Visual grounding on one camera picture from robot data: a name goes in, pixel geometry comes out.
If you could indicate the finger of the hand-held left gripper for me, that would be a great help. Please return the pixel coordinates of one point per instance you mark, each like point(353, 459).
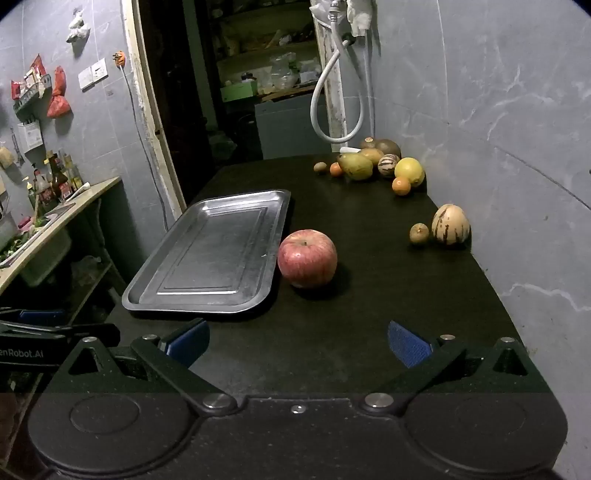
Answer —
point(44, 316)
point(69, 332)

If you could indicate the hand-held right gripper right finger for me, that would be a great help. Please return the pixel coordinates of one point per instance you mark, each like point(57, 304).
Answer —
point(408, 346)

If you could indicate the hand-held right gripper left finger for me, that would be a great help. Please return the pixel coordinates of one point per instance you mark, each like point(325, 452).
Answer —
point(184, 344)

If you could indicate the steel tray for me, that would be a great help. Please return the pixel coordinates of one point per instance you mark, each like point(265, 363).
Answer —
point(207, 249)

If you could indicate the brown kiwi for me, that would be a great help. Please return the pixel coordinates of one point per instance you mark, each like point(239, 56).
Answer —
point(419, 233)
point(320, 167)

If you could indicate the large striped pepino melon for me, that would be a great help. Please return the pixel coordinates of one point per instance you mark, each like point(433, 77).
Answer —
point(450, 225)

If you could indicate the orange mandarin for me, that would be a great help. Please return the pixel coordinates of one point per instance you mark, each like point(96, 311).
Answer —
point(335, 170)
point(401, 186)

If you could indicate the yellow citrus fruit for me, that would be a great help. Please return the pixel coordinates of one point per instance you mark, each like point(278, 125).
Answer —
point(411, 170)

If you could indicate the yellow-green mango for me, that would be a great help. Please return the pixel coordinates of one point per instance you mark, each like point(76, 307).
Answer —
point(355, 167)

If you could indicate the steel sink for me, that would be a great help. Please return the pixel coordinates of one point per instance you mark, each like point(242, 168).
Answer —
point(44, 251)

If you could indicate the group of sauce bottles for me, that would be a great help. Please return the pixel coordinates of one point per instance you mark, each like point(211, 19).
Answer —
point(55, 182)

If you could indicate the wooden kitchen counter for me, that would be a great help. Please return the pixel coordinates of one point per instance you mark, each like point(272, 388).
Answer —
point(92, 190)

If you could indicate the brown walnut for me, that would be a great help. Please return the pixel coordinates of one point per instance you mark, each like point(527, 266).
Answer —
point(388, 165)

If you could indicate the brown round fruit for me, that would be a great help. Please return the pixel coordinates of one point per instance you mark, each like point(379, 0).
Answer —
point(389, 147)
point(371, 155)

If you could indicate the brown fruit with sticker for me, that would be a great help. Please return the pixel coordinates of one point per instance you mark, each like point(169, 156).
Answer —
point(368, 142)

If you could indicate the red plastic bag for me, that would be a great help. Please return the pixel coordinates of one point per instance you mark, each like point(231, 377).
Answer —
point(58, 101)

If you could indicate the grey chest freezer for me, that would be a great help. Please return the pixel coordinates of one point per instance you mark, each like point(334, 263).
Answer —
point(291, 129)

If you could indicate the green box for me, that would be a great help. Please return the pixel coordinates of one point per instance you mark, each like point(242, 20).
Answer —
point(238, 93)

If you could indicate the white vertical pipe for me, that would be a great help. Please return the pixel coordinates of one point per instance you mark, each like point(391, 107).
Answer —
point(370, 83)

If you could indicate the orange plug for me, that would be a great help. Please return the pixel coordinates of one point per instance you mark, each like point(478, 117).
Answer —
point(119, 57)

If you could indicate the storage shelf with clutter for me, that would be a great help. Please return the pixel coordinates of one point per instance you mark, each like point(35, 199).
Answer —
point(268, 60)

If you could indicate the white door frame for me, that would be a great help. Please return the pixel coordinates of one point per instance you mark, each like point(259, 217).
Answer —
point(147, 115)

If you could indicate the wall rack with packets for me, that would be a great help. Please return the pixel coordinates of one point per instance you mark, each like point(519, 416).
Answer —
point(30, 90)

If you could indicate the white wall switch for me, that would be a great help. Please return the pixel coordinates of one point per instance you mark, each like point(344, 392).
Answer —
point(93, 74)

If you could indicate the white rag on wall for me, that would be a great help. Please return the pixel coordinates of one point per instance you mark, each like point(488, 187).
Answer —
point(77, 27)

